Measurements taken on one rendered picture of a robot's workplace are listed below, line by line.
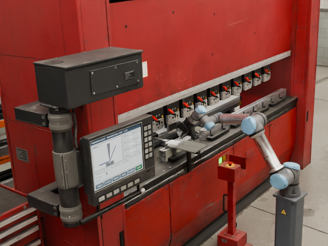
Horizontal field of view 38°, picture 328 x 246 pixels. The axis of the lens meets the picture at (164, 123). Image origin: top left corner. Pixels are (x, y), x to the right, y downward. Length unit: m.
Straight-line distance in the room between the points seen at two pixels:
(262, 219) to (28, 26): 2.89
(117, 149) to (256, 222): 2.54
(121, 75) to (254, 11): 2.52
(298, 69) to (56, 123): 3.69
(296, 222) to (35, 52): 2.10
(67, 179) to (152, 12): 1.49
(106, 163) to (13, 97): 1.10
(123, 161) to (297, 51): 3.41
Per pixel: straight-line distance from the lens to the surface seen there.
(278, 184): 3.31
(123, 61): 2.37
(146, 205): 3.51
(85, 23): 2.68
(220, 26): 4.17
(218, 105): 4.84
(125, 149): 2.44
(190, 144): 3.78
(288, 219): 3.54
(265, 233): 4.55
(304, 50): 5.47
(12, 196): 3.24
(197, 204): 4.09
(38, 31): 2.92
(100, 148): 2.32
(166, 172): 3.61
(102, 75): 2.28
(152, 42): 3.43
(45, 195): 2.66
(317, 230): 4.68
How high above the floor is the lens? 2.35
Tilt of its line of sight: 18 degrees down
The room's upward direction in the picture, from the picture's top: 3 degrees counter-clockwise
